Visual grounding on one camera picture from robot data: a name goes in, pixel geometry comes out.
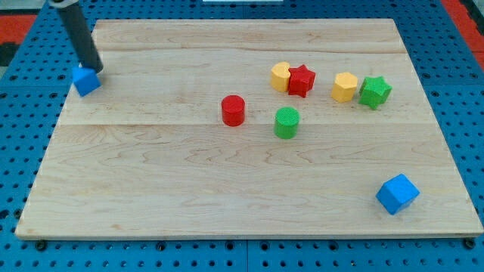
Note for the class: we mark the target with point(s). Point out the yellow hexagon block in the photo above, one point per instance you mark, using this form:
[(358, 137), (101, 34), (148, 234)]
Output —
[(344, 88)]

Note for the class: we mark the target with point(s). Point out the red cylinder block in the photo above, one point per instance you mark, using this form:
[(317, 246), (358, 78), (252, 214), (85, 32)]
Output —
[(233, 110)]

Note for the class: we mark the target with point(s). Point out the light wooden board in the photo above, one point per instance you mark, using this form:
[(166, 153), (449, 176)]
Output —
[(147, 155)]

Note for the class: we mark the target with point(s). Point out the green cylinder block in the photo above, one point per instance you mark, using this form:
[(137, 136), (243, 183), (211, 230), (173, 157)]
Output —
[(286, 122)]

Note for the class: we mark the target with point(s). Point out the red star block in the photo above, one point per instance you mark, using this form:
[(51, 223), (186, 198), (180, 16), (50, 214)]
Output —
[(301, 80)]

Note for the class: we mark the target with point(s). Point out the green star block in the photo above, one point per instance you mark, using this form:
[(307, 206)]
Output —
[(374, 91)]

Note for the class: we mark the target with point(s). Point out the large blue cube block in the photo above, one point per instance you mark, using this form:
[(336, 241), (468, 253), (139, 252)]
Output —
[(397, 194)]

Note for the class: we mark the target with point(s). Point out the small blue cube block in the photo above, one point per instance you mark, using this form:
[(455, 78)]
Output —
[(85, 80)]

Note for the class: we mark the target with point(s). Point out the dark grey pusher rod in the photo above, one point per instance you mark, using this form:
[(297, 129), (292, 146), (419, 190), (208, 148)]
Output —
[(72, 17)]

